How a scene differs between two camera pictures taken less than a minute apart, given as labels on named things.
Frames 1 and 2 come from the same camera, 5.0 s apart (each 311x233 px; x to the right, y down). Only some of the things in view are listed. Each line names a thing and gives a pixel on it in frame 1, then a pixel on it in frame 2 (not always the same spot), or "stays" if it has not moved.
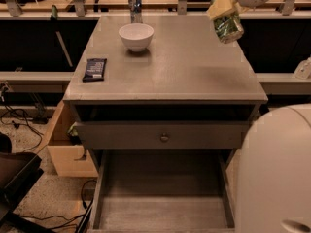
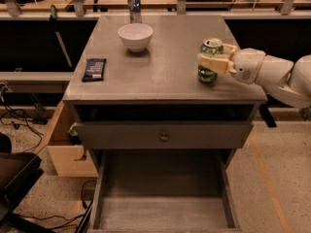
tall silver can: (135, 6) stays
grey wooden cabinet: (162, 128) stays
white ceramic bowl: (136, 36) stays
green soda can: (228, 27) -> (210, 46)
